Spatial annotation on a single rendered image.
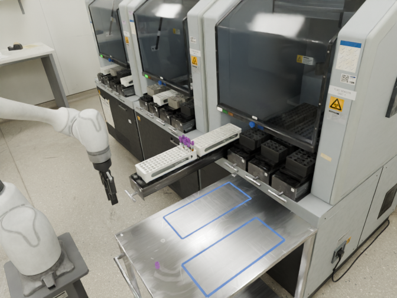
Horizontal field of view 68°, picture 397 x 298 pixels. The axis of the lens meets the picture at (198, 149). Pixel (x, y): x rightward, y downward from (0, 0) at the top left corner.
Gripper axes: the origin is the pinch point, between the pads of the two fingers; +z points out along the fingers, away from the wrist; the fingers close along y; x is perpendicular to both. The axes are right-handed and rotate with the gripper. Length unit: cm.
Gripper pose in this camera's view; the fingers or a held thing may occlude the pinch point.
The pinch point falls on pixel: (111, 196)
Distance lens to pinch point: 141.1
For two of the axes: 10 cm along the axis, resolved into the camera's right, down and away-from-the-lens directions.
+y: -6.1, -3.9, 6.9
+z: 0.6, 8.5, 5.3
